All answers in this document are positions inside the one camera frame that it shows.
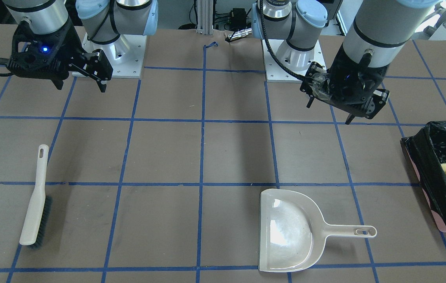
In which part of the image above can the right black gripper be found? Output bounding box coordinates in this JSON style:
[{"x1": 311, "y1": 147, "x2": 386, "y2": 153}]
[{"x1": 7, "y1": 19, "x2": 113, "y2": 93}]

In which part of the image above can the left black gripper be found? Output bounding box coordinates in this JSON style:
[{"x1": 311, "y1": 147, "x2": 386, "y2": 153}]
[{"x1": 300, "y1": 46, "x2": 389, "y2": 125}]

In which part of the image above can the beige plastic dustpan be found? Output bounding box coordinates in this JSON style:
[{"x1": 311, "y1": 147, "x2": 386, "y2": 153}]
[{"x1": 258, "y1": 188, "x2": 377, "y2": 273}]

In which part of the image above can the beige hand brush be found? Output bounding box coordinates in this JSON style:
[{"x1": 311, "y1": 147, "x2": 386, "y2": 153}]
[{"x1": 19, "y1": 144, "x2": 52, "y2": 249}]

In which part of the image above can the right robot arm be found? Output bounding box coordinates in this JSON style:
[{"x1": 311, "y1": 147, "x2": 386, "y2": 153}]
[{"x1": 0, "y1": 0, "x2": 159, "y2": 92}]

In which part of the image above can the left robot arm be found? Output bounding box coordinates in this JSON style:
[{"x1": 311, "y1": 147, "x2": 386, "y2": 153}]
[{"x1": 251, "y1": 0, "x2": 438, "y2": 124}]

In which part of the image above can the bin with black bag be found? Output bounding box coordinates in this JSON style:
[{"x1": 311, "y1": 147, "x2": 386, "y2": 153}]
[{"x1": 401, "y1": 121, "x2": 446, "y2": 232}]

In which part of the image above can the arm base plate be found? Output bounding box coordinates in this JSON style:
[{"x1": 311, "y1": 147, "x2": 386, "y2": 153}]
[
  {"x1": 261, "y1": 39, "x2": 325, "y2": 83},
  {"x1": 82, "y1": 34, "x2": 148, "y2": 79}
]

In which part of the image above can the aluminium frame post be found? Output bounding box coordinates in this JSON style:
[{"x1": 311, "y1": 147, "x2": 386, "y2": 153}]
[{"x1": 195, "y1": 0, "x2": 215, "y2": 37}]

